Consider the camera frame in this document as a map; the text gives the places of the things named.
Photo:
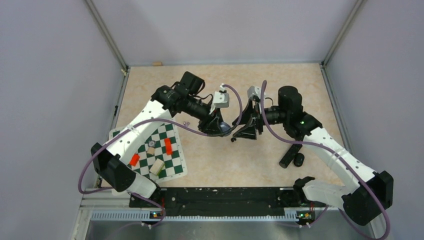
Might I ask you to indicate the small wooden cube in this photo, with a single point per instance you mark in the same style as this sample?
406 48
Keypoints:
151 151

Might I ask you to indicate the aluminium frame post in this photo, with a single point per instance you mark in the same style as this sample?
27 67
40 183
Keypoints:
96 15
349 21

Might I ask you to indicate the wooden cork at wall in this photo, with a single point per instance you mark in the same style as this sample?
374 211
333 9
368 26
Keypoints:
157 64

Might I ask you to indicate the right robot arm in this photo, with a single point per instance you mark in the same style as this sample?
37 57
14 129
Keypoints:
365 192

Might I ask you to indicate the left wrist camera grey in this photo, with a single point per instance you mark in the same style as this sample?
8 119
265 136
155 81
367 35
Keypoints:
219 100

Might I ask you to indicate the green white chess mat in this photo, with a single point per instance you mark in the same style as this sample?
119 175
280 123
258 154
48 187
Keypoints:
174 165

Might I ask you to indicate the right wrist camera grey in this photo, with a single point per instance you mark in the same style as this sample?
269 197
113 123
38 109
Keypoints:
254 93

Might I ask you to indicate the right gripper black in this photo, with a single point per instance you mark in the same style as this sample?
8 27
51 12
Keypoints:
249 131

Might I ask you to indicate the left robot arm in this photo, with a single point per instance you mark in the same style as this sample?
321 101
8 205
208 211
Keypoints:
110 160

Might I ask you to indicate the aluminium frame post right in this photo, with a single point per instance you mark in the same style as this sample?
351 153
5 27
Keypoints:
349 21

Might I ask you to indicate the blue poker chip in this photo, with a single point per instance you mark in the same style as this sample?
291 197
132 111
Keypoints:
152 143

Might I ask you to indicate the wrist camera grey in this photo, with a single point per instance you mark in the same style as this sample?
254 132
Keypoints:
254 93
219 100

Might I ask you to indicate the aluminium frame post left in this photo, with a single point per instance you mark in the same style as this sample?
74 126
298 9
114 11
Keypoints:
96 15

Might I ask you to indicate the orange rectangular block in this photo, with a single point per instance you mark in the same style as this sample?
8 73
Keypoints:
168 146

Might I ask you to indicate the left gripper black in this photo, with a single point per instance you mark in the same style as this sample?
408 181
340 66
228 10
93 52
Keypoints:
211 124

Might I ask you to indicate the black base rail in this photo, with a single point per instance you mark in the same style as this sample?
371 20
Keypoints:
229 201

